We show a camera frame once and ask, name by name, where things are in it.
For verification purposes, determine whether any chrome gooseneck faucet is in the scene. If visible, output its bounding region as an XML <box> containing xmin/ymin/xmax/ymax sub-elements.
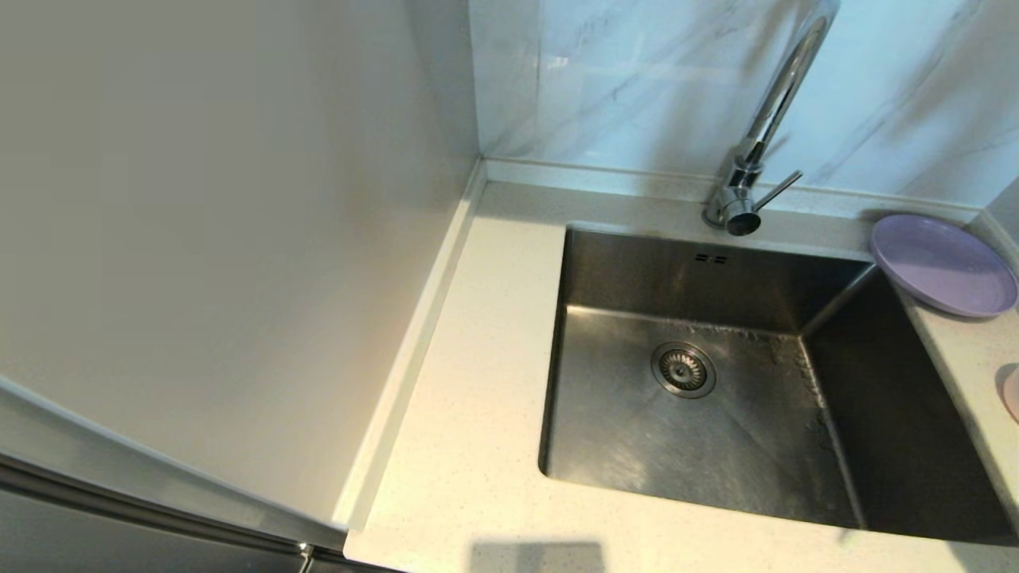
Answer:
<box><xmin>702</xmin><ymin>0</ymin><xmax>841</xmax><ymax>236</ymax></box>

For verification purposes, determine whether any purple plastic plate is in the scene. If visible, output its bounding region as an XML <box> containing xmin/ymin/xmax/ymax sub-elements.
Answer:
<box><xmin>869</xmin><ymin>213</ymin><xmax>1019</xmax><ymax>319</ymax></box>

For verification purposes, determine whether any stainless steel sink basin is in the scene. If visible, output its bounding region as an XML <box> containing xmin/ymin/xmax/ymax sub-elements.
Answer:
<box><xmin>537</xmin><ymin>225</ymin><xmax>1017</xmax><ymax>546</ymax></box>

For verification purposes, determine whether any round metal drain strainer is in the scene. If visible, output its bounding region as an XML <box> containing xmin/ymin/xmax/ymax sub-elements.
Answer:
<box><xmin>651</xmin><ymin>342</ymin><xmax>717</xmax><ymax>399</ymax></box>

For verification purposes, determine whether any tall fridge with grey front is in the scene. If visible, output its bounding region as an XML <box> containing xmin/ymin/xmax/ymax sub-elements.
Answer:
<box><xmin>0</xmin><ymin>0</ymin><xmax>486</xmax><ymax>573</ymax></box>

